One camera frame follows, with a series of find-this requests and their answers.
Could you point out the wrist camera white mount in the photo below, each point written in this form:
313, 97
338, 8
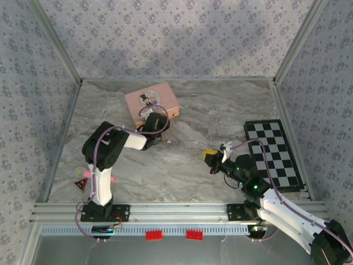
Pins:
147, 112
226, 154

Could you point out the aluminium mounting rail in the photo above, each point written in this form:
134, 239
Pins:
176, 212

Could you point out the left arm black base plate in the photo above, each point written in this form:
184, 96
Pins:
121, 212

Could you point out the aluminium corner post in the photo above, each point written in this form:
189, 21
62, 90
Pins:
299, 41
56, 41

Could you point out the red toy brick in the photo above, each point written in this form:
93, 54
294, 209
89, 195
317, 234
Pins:
154, 235
194, 235

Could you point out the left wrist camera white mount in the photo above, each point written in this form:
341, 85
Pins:
147, 112

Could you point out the aluminium side base rail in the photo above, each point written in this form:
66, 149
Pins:
63, 138
278, 96

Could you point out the small clear plastic cup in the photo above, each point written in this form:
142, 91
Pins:
78, 172

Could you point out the pink marker pen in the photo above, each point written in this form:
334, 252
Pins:
86, 174

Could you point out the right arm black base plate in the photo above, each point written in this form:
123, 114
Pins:
234, 212

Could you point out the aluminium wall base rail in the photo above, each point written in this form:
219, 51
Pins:
179, 79

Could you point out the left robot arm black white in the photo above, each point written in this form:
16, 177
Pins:
102, 187

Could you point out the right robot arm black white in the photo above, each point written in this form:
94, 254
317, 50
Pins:
289, 220

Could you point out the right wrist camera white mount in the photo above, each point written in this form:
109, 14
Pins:
226, 154

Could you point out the black white chessboard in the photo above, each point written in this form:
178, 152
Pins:
275, 154

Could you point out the pink wedding print box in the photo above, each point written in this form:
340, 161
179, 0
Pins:
165, 96

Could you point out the red triangular warning sign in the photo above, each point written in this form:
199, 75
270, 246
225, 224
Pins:
80, 183

